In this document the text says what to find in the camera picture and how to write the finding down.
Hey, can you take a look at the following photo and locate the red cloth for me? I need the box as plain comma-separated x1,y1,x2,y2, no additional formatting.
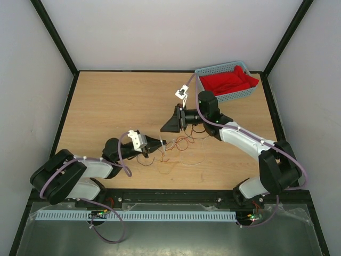
200,65,259,96

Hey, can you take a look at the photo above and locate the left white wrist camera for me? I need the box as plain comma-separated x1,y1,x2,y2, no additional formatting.
127,130,148,152

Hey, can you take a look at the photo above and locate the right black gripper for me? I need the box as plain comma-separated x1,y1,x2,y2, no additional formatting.
160,103,208,133

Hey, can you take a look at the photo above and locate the light blue plastic basket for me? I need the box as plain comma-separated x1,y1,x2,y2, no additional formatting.
195,61,259,103

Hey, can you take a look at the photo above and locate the light blue slotted cable duct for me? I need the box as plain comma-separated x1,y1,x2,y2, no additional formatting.
35,210,236,222

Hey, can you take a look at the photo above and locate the right green circuit board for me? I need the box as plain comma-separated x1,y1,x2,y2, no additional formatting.
247,213,263,222

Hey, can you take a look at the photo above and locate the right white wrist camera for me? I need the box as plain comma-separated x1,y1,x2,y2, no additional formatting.
175,84,189,107

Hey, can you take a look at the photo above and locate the left green circuit board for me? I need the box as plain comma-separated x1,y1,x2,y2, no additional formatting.
87,211,108,219

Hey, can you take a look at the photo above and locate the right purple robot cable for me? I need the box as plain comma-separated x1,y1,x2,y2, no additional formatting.
185,74,309,229

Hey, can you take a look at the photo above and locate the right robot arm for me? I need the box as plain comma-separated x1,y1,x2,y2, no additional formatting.
160,91,306,207

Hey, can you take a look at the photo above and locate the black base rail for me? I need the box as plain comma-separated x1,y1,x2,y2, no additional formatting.
27,188,313,210

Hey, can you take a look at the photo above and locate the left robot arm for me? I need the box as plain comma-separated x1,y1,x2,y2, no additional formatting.
30,131,167,207

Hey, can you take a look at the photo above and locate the white zip tie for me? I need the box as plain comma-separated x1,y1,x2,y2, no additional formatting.
159,136,167,153

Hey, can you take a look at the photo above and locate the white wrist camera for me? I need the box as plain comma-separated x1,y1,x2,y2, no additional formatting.
127,130,148,152
175,84,189,107

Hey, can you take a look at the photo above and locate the green circuit board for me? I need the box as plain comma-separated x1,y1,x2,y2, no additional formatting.
247,213,263,222
87,211,108,219

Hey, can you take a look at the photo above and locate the white wire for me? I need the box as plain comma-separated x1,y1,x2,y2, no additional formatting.
167,135,208,167

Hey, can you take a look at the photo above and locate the black aluminium frame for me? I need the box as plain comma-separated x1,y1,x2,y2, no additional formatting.
9,1,330,255

